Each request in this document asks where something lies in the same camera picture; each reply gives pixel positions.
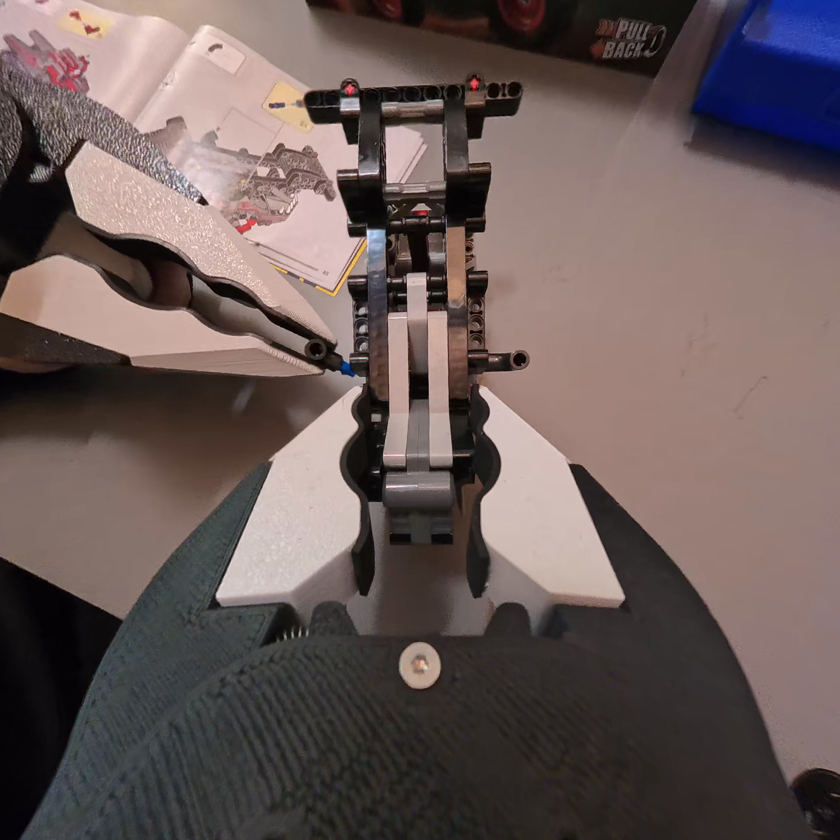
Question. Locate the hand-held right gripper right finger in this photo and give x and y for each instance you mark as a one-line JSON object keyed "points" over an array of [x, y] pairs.
{"points": [[551, 525]]}

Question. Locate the dark printed toy box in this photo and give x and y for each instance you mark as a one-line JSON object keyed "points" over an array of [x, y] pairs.
{"points": [[525, 26]]}

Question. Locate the person's dark pants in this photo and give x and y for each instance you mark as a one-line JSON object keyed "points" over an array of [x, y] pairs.
{"points": [[39, 689]]}

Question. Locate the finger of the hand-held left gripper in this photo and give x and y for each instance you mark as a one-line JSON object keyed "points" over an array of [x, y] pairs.
{"points": [[164, 210], [98, 321]]}

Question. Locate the black chair base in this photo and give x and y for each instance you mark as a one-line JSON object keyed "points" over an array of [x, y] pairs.
{"points": [[820, 804]]}

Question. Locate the brick-built toy vehicle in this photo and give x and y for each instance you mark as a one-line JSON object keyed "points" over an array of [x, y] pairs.
{"points": [[420, 433]]}

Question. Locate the building instruction booklet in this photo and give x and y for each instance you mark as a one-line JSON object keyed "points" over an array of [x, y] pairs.
{"points": [[216, 85]]}

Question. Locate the blue plastic bin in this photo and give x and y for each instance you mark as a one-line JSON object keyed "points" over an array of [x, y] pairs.
{"points": [[774, 65]]}

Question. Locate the black connector with blue pin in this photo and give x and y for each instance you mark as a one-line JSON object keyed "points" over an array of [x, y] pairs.
{"points": [[319, 349]]}

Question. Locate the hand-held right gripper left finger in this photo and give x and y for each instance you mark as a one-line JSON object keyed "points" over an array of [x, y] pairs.
{"points": [[295, 525]]}

